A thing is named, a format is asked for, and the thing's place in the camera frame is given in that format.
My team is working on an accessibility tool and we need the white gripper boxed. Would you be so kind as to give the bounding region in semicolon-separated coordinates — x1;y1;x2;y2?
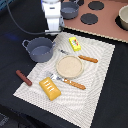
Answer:
45;15;65;35

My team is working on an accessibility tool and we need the yellow butter box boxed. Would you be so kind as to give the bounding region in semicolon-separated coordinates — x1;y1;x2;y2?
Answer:
69;37;81;51

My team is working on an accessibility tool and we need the yellow toy bread loaf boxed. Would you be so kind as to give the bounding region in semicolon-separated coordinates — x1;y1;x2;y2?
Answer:
39;77;61;101

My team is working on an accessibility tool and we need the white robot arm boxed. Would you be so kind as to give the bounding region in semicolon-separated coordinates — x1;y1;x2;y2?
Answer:
41;0;64;35

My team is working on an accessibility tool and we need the grey pot on stove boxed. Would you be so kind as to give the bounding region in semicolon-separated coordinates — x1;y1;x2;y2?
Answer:
61;1;79;19

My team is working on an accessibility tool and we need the grey pot on mat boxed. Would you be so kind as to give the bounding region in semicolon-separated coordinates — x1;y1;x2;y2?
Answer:
22;37;55;63

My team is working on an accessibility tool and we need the pink toy stove board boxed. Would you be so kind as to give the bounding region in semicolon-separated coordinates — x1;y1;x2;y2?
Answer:
64;0;128;43

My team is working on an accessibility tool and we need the beige round plate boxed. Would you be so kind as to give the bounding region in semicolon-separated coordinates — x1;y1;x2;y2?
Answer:
56;55;83;79

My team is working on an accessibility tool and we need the brown toy sausage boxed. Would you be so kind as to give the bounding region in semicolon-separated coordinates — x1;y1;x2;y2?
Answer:
16;70;32;86

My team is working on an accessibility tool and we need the beige bowl on stove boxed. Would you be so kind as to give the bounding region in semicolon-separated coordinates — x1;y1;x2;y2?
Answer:
119;5;128;30

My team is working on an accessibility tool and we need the white woven placemat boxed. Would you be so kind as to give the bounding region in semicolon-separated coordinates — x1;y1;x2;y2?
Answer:
14;32;115;128

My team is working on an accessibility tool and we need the knife with orange handle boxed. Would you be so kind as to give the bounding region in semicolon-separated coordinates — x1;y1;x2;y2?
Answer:
58;49;98;63

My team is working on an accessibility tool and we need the fork with orange handle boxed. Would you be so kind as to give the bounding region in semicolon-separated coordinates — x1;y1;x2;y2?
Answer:
47;72;86;90

